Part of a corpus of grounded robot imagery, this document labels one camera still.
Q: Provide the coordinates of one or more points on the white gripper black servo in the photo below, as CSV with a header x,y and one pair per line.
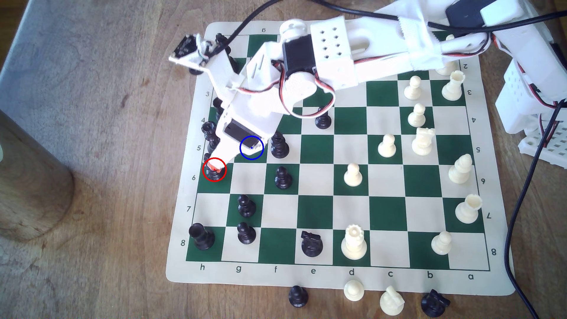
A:
x,y
236,131

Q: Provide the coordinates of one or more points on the black bishop chess piece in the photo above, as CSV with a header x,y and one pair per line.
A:
x,y
215,176
279,146

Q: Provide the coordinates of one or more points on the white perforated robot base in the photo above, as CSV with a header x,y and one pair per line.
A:
x,y
553,150

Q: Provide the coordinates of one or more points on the white printed robot arm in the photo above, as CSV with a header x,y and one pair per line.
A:
x,y
376,48

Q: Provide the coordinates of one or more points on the black queen chess piece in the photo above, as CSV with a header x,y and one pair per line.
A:
x,y
208,129

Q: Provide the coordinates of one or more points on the black rook chess piece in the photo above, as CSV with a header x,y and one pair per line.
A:
x,y
201,237
217,106

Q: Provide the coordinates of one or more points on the black pawn chess piece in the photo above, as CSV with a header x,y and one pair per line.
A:
x,y
323,122
246,234
283,178
297,297
246,207

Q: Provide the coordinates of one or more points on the black king chess piece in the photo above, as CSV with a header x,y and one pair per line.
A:
x,y
221,42

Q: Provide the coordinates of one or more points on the black knight chess piece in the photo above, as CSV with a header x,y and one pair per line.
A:
x,y
434,304
312,245

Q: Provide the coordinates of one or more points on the white pawn chess piece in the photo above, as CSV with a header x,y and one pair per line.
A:
x,y
441,243
353,176
413,88
387,147
354,291
417,116

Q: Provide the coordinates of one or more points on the white queen chess piece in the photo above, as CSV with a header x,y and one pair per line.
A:
x,y
354,244

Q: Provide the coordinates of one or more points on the white knight chess piece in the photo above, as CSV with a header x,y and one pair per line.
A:
x,y
423,141
392,302

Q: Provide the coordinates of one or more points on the green and cream chess mat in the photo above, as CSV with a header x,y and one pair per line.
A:
x,y
376,283

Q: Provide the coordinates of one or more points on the white king chess piece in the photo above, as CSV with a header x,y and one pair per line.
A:
x,y
445,71

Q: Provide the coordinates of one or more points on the white bishop chess piece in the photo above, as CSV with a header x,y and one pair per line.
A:
x,y
460,170

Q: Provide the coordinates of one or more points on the white rook chess piece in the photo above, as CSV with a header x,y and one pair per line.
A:
x,y
468,209
453,87

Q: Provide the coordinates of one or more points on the round wooden block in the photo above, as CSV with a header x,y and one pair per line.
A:
x,y
31,186

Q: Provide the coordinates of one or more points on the small black camera module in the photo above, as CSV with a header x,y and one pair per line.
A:
x,y
186,46

